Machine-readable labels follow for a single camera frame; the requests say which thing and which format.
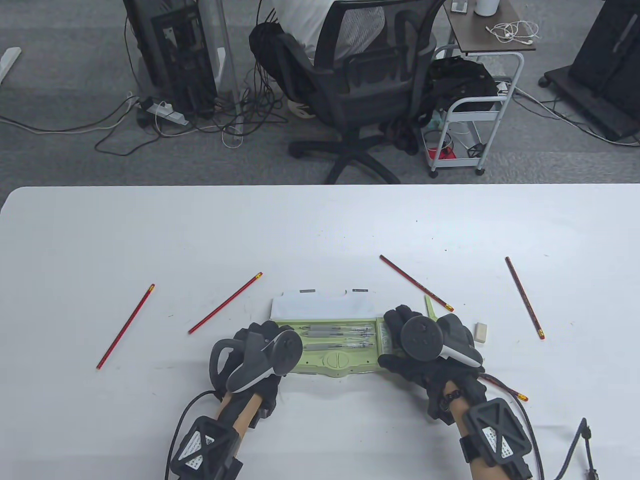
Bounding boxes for person's right hand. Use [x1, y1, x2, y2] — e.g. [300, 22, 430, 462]
[377, 305, 487, 427]

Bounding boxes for person's left hand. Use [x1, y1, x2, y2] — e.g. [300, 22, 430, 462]
[214, 321, 302, 431]

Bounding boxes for green panda pencil case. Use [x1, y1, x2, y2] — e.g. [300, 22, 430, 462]
[267, 287, 401, 378]

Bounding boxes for clear grey-grip pen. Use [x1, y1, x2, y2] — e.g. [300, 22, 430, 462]
[302, 342, 375, 351]

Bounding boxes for person's left forearm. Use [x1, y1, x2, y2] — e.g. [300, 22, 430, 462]
[215, 390, 266, 441]

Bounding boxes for person's right forearm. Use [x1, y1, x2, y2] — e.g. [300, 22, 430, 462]
[442, 380, 531, 480]

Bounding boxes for red pencil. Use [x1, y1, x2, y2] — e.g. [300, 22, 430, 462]
[379, 254, 455, 313]
[96, 283, 156, 371]
[504, 256, 546, 341]
[188, 272, 264, 335]
[482, 376, 529, 402]

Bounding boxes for black white hand controller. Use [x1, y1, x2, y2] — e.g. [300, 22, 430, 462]
[400, 314, 485, 370]
[209, 330, 304, 396]

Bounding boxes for small red container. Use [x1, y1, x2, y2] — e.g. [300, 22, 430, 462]
[425, 131, 458, 161]

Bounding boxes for white rolling cart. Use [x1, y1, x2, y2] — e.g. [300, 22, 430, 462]
[427, 45, 526, 178]

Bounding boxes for black mesh office chair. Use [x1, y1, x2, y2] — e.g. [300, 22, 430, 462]
[274, 0, 448, 185]

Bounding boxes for white power strip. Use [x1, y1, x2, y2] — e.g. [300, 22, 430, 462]
[146, 101, 190, 126]

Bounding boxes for black bag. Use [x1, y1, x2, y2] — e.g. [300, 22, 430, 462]
[425, 56, 501, 113]

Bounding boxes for black computer tower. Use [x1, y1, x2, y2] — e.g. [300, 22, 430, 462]
[122, 0, 219, 116]

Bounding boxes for brown wooden side table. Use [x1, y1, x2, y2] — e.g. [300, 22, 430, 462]
[444, 0, 537, 56]

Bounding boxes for grey metal desk leg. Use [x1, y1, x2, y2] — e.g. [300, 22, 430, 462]
[199, 0, 246, 136]

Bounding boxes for black wheeled stand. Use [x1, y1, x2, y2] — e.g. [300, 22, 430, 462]
[538, 0, 640, 143]

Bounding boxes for white table foot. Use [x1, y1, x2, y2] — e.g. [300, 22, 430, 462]
[0, 46, 22, 86]

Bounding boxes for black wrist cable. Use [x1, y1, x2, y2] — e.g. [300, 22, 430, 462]
[164, 390, 221, 476]
[507, 392, 598, 480]

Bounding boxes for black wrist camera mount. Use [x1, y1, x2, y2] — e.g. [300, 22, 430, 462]
[460, 398, 533, 480]
[169, 416, 246, 480]

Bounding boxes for tangle of black floor cables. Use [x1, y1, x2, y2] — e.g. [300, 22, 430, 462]
[94, 55, 292, 157]

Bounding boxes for white floor cable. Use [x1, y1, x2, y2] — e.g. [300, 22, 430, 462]
[0, 92, 141, 135]

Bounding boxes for grey floor cables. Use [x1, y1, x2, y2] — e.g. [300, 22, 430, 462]
[512, 85, 640, 148]

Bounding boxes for white earphone cable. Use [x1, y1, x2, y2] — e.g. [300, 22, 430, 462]
[486, 20, 541, 46]

